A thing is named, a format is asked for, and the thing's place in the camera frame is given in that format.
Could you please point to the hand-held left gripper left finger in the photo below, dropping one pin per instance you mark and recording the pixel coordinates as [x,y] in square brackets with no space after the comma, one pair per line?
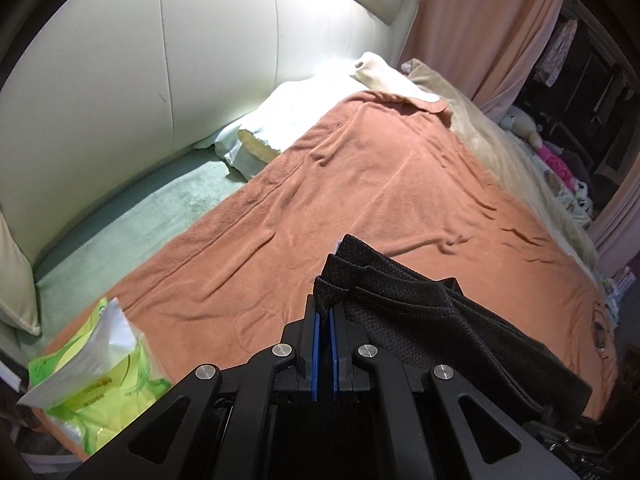
[316,355]

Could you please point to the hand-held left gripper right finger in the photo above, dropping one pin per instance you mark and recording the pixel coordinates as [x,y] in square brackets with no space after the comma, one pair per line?
[334,360]

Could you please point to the black mesh shorts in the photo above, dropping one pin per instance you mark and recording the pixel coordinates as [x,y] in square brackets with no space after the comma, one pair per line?
[425,305]

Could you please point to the stuffed toy with pink clothes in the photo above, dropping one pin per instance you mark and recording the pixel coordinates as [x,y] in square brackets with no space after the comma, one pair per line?
[565,175]

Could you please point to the orange blanket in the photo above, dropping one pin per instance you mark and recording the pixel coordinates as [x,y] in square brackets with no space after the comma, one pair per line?
[350,175]

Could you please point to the green tissue packet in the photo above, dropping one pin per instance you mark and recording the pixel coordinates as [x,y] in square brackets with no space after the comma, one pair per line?
[110,385]

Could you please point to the pink curtain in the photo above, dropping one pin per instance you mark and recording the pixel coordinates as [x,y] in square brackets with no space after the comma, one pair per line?
[475,20]
[620,230]

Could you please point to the pale pillow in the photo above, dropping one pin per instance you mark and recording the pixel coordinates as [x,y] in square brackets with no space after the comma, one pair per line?
[280,110]

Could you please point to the beige blanket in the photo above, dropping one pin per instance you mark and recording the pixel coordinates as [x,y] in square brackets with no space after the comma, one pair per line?
[500,150]

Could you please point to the cream stuffed toy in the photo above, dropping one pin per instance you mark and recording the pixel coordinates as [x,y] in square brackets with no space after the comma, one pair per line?
[520,125]

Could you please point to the cream cushion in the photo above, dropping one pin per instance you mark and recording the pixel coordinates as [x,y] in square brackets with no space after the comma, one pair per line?
[15,280]

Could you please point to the white padded headboard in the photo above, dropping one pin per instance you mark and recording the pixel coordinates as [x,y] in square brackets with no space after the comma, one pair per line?
[150,60]

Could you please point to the hanging floral garment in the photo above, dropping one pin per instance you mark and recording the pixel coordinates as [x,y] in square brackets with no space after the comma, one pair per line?
[555,50]

